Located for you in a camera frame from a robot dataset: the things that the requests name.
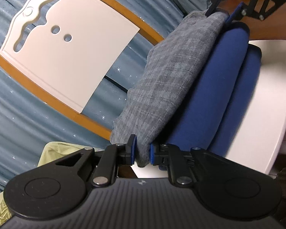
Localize grey plaid shorts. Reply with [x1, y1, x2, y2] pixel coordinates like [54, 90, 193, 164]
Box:
[110, 10, 228, 168]

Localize green covered sofa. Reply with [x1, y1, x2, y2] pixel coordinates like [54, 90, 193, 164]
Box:
[36, 140, 105, 168]

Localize folded navy blue garment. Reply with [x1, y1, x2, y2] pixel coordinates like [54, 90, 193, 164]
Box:
[157, 21, 263, 171]

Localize blue star curtain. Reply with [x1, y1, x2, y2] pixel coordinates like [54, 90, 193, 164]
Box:
[0, 0, 213, 194]

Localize white wooden chair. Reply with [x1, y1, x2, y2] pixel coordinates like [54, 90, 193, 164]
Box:
[0, 0, 286, 179]

